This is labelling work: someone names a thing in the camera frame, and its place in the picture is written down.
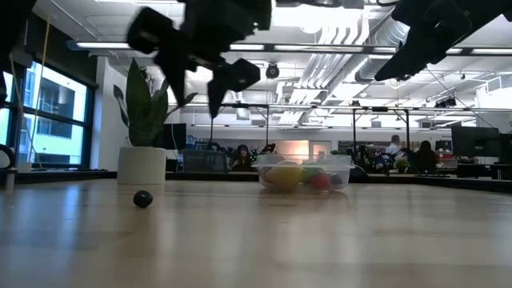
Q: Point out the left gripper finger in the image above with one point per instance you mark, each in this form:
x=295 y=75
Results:
x=240 y=76
x=168 y=44

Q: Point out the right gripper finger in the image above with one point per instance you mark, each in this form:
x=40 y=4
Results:
x=430 y=36
x=404 y=64

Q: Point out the clear plastic tupperware container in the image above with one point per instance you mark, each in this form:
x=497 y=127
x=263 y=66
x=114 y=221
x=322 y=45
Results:
x=304 y=160

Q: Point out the yellow toy lemon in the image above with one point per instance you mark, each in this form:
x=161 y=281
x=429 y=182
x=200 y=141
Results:
x=284 y=177

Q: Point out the red toy strawberry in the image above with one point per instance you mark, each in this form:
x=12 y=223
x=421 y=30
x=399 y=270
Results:
x=321 y=182

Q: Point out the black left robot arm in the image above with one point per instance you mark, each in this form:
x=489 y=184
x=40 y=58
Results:
x=12 y=20

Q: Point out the black background rig stand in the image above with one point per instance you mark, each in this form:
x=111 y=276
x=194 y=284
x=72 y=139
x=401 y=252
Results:
x=240 y=105
x=380 y=109

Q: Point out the green snake plant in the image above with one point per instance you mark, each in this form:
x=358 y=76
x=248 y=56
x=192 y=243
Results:
x=138 y=104

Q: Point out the black beam with lights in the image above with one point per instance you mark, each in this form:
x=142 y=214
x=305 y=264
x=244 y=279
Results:
x=100 y=45

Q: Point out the person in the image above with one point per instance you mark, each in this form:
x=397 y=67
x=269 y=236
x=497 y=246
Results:
x=394 y=149
x=242 y=158
x=426 y=158

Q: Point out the black computer monitor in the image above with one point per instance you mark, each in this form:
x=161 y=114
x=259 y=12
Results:
x=474 y=142
x=176 y=136

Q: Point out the dark mesh chair back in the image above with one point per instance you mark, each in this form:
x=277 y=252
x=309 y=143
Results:
x=204 y=162

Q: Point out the white plant pot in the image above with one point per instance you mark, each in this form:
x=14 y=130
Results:
x=142 y=166

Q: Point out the black framed window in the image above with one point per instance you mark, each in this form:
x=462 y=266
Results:
x=56 y=120

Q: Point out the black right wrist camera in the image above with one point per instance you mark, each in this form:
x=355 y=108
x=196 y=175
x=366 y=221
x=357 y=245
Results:
x=432 y=12

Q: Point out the round black camera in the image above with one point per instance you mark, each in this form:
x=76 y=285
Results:
x=273 y=71

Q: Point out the silver ventilation duct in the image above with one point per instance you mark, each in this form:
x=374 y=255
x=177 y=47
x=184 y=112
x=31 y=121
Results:
x=376 y=44

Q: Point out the black aluminium table frame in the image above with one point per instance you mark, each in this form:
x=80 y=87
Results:
x=60 y=176

